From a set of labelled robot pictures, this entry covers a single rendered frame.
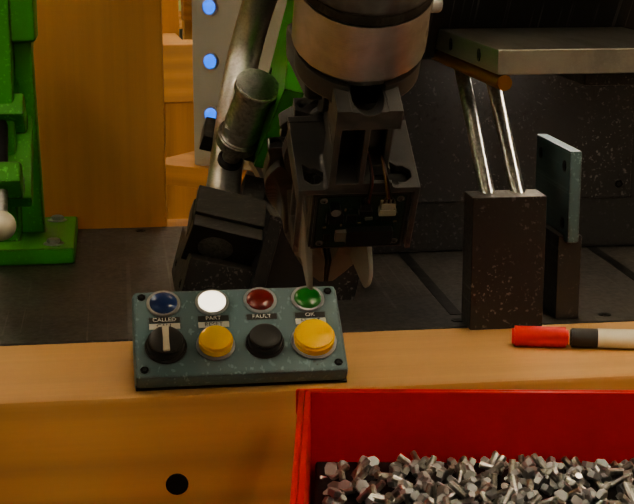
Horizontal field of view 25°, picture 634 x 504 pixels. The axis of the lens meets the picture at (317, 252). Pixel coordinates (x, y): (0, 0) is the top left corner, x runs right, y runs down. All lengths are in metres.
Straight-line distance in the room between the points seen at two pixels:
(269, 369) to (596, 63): 0.32
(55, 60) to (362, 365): 0.63
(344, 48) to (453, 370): 0.36
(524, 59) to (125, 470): 0.41
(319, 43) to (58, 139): 0.83
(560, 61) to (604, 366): 0.23
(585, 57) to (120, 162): 0.66
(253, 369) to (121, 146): 0.61
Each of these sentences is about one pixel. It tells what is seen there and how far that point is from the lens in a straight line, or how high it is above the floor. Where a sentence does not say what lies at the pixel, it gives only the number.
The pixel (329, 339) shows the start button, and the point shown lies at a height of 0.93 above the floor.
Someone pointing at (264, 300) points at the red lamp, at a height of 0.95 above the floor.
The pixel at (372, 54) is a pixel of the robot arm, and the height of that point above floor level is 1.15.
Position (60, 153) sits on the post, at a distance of 1.59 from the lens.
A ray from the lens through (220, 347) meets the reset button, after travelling 1.02.
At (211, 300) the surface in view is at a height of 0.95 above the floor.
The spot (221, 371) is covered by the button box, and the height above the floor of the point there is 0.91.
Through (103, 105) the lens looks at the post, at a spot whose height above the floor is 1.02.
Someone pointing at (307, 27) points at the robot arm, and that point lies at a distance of 0.78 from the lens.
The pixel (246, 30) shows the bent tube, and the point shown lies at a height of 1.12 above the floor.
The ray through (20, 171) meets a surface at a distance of 1.38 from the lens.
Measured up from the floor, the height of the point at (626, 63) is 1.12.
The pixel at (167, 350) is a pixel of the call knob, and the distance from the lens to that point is 1.02.
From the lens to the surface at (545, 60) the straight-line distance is 1.07.
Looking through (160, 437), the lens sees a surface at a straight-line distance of 1.03.
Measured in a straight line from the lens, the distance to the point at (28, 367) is 1.09.
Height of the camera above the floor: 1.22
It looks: 13 degrees down
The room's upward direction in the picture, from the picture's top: straight up
